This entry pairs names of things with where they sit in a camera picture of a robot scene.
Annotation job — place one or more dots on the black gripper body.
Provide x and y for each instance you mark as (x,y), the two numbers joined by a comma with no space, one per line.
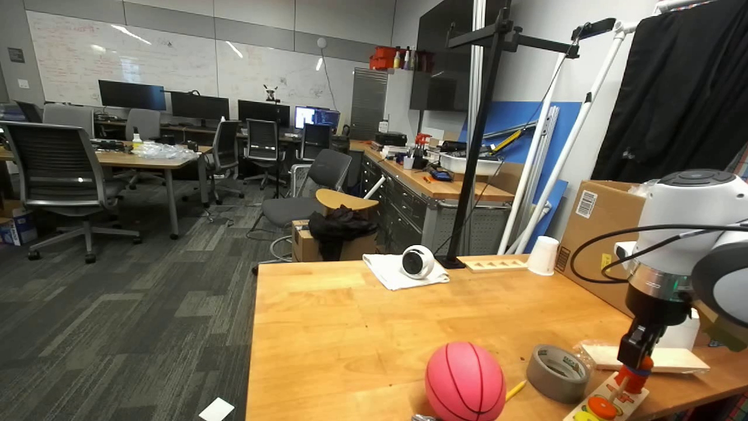
(640,341)

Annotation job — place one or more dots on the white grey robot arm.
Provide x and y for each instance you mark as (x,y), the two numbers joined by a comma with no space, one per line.
(691,252)

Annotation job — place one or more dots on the red stacked discs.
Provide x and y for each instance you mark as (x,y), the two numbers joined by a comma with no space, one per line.
(630,381)

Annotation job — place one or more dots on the wooden peg rack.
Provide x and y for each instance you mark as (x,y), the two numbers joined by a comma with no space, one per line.
(611,400)

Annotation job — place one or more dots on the orange disc on rack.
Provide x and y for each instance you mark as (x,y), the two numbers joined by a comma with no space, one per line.
(602,408)

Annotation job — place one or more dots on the far white paper cup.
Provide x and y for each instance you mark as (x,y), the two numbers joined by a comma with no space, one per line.
(543,256)

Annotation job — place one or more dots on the white paper cup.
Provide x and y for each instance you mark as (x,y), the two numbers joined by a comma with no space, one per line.
(543,256)
(682,335)

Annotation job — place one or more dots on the near white paper cup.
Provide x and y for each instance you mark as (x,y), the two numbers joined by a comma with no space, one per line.
(682,335)

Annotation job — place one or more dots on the white flat tray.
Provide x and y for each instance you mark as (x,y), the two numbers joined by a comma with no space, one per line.
(673,361)

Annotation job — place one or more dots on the grey tape roll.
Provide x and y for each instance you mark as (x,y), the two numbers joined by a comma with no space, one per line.
(558,374)

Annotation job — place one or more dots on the cardboard box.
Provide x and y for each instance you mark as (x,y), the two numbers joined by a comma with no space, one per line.
(603,230)

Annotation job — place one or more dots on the yellow pencil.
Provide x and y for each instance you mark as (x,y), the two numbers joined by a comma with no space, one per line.
(516,388)

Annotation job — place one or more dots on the wooden slotted board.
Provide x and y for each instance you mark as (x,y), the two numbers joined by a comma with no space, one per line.
(495,262)

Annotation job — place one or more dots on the pink basketball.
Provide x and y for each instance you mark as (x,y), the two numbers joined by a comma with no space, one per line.
(464,381)

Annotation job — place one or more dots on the wooden workbench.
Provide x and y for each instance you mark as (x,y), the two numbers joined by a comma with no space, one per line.
(419,209)

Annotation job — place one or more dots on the white cloth pad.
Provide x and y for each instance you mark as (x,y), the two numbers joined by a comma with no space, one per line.
(387,270)

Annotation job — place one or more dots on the dark office chair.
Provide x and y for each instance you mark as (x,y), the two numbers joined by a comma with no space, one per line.
(327,169)

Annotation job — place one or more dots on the office desk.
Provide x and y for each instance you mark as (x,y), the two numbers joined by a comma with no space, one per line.
(160,157)

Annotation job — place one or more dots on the grey office chair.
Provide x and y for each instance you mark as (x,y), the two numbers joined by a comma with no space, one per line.
(62,174)

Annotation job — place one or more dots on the black camera stand pole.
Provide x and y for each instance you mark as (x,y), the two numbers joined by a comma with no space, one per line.
(488,45)

